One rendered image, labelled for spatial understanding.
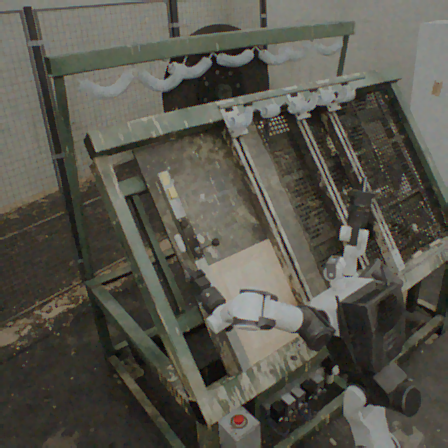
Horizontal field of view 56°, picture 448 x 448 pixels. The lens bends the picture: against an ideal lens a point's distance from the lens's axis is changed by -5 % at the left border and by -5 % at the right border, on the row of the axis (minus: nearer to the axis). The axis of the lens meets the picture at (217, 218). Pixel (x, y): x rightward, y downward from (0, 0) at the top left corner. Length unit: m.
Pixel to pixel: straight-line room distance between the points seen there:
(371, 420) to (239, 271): 0.85
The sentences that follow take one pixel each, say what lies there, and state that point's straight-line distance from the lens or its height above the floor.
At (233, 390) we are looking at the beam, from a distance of 1.97.
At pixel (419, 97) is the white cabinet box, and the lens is 5.63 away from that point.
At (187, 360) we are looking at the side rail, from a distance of 1.87.
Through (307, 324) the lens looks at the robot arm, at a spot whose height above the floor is 1.36.
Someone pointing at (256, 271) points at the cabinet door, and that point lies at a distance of 2.09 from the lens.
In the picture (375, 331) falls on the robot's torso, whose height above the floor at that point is 1.33.
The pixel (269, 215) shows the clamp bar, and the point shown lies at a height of 1.40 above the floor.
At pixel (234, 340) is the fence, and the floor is 1.02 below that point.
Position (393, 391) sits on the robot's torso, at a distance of 1.78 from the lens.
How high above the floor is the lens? 2.36
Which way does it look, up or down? 27 degrees down
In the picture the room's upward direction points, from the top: 4 degrees counter-clockwise
